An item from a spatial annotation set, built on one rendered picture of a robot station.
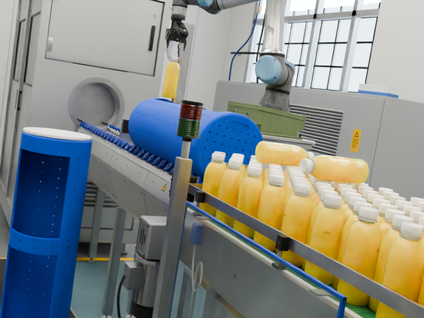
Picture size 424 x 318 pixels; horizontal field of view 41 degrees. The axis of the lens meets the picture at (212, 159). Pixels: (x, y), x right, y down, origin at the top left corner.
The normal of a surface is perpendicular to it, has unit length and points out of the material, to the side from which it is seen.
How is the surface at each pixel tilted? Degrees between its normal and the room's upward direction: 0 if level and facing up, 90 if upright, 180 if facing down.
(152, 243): 90
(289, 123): 90
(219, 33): 90
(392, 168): 90
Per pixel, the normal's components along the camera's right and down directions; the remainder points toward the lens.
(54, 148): 0.21, 0.14
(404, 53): -0.87, -0.08
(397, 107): 0.47, 0.17
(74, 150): 0.69, 0.18
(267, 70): -0.43, 0.10
